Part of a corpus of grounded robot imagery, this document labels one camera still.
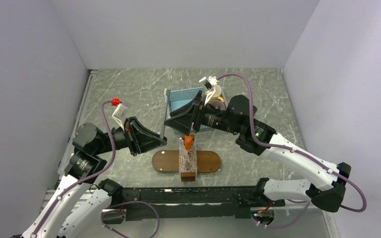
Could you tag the clear acrylic toothbrush holder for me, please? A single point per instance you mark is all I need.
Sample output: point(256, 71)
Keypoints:
point(188, 168)

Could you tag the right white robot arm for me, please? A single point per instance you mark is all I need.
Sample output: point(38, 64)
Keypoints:
point(323, 183)

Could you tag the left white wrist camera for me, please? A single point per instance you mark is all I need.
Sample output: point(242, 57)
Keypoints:
point(121, 111)

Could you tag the black base frame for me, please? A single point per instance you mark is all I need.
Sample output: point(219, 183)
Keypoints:
point(191, 202)

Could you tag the purple mug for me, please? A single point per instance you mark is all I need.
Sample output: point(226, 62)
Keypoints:
point(217, 104)

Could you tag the orange toothpaste tube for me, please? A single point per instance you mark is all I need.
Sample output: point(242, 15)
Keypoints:
point(188, 141)

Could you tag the yellow mug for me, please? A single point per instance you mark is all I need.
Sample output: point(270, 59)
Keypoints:
point(217, 95)

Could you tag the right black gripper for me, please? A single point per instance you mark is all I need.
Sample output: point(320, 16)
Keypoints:
point(183, 119)

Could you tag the brown oval wooden tray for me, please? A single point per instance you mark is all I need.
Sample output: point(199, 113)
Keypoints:
point(168, 161)

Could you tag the blue plastic basket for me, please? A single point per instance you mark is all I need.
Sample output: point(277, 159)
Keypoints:
point(179, 98)

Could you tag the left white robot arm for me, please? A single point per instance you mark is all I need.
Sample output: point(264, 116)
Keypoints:
point(94, 153)

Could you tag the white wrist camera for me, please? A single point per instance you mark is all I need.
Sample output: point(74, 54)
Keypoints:
point(121, 111)
point(208, 83)

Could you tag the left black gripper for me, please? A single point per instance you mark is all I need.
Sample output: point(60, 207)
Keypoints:
point(140, 138)

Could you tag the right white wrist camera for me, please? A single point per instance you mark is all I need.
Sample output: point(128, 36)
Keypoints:
point(208, 83)

